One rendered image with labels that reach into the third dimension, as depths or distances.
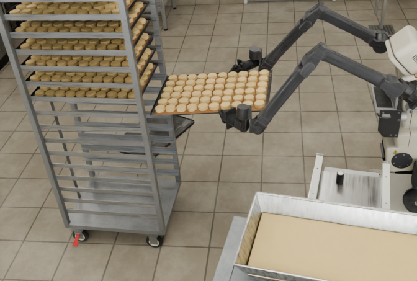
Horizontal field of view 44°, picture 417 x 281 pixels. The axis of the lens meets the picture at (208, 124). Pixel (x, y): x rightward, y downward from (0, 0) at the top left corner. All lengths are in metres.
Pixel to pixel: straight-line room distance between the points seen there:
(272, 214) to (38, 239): 2.20
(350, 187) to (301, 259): 0.92
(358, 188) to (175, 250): 1.33
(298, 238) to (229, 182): 2.13
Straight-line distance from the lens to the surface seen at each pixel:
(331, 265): 1.47
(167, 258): 3.18
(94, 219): 3.30
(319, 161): 2.36
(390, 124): 2.64
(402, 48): 2.48
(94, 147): 3.43
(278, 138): 4.00
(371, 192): 2.33
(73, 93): 2.75
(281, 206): 1.58
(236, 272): 1.55
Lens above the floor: 2.39
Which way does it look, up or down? 35 degrees down
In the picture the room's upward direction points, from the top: 5 degrees counter-clockwise
